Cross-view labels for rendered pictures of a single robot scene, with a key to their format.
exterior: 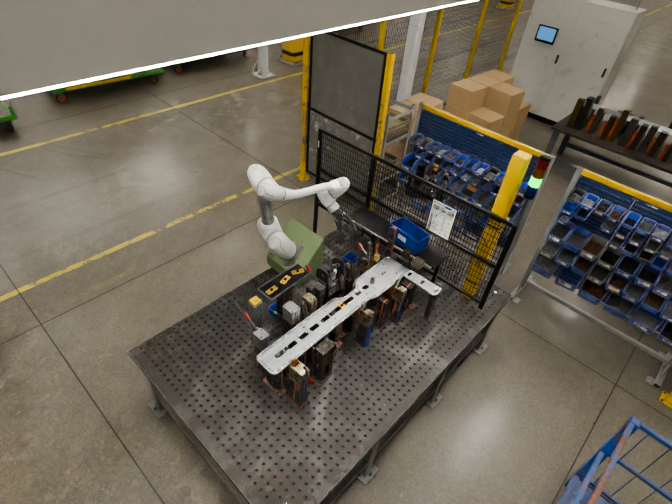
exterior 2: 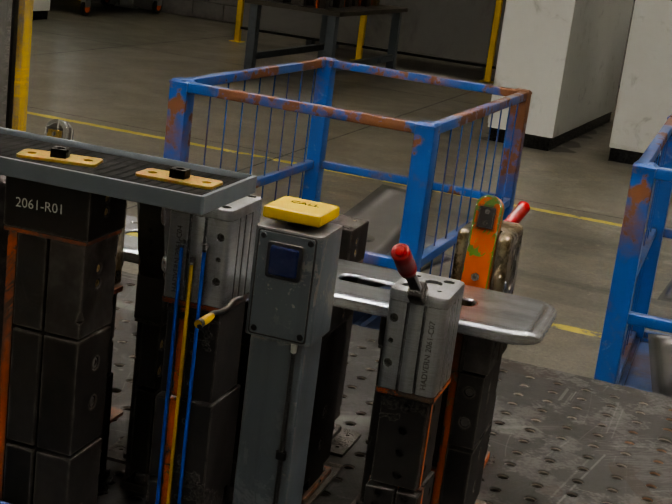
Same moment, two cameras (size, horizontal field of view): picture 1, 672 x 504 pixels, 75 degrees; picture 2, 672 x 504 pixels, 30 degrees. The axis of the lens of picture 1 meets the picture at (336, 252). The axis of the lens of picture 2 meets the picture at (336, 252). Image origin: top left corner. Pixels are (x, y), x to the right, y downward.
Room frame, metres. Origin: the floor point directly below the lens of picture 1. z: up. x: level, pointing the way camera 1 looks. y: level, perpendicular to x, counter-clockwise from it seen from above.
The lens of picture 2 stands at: (2.33, 1.62, 1.43)
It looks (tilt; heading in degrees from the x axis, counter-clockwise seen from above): 15 degrees down; 248
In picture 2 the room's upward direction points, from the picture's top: 7 degrees clockwise
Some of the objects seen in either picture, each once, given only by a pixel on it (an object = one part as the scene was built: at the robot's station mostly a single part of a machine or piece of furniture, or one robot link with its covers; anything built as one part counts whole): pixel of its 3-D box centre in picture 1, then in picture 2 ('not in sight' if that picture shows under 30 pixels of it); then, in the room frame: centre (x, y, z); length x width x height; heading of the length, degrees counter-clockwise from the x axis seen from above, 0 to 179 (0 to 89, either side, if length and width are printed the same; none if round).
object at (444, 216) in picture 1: (441, 219); not in sight; (2.82, -0.79, 1.30); 0.23 x 0.02 x 0.31; 51
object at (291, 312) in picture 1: (291, 326); (200, 364); (1.93, 0.26, 0.90); 0.13 x 0.10 x 0.41; 51
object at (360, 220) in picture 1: (395, 236); not in sight; (2.92, -0.48, 1.01); 0.90 x 0.22 x 0.03; 51
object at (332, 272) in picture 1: (329, 288); not in sight; (2.29, 0.02, 0.94); 0.18 x 0.13 x 0.49; 141
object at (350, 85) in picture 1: (340, 126); not in sight; (4.90, 0.09, 1.00); 1.34 x 0.14 x 2.00; 50
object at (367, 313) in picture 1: (364, 326); not in sight; (2.03, -0.25, 0.87); 0.12 x 0.09 x 0.35; 51
